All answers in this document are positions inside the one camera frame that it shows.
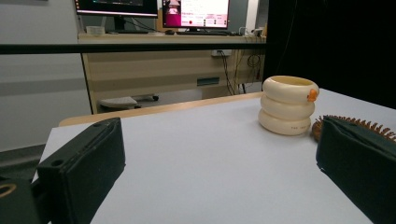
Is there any monitor with pink screen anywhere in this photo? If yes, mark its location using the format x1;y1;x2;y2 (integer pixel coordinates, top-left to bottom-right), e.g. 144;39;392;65
162;0;231;32

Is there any dark grey desk plate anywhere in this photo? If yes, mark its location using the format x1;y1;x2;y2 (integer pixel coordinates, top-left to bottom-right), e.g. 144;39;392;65
196;77;220;87

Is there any white table mat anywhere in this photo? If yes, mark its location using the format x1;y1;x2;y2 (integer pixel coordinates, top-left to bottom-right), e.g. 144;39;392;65
32;88;396;224

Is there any black horizontal metal bar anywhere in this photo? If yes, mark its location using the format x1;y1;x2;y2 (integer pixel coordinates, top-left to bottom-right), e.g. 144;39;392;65
0;42;267;56

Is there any bundle of desk cables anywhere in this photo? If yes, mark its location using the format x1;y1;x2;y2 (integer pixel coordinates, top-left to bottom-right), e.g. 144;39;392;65
218;50;265;96

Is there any brown hairbrush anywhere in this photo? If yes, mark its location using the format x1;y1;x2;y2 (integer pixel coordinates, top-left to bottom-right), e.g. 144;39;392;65
311;115;396;144

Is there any light wooden office desk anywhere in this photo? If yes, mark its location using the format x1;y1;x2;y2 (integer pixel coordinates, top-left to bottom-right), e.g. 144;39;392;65
78;31;267;115

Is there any cream ringed holder cup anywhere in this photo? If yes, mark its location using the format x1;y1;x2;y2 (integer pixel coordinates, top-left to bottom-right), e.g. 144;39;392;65
258;75;320;136

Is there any dark computer monitor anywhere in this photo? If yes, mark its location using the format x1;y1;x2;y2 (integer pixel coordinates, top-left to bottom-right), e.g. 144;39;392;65
74;0;159;35

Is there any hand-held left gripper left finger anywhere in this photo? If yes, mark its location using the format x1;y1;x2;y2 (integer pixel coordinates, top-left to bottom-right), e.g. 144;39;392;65
36;117;127;224

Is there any white tape roll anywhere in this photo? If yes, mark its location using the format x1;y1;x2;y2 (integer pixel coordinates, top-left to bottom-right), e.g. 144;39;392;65
85;25;106;35

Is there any white power strip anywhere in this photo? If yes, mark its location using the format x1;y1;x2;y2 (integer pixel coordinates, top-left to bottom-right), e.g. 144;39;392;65
211;49;233;58

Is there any grey office chair base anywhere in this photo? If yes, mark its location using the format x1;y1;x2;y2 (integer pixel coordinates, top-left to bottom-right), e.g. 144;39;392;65
98;93;160;110

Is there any black keyboard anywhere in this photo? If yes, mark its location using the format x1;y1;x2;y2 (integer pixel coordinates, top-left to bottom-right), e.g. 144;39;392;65
176;30;232;36

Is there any black curtain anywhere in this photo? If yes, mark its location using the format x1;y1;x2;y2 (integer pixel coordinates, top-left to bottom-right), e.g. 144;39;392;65
262;0;396;110

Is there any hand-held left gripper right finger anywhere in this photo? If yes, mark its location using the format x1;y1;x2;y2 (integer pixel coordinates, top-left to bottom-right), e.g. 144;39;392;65
316;115;396;224

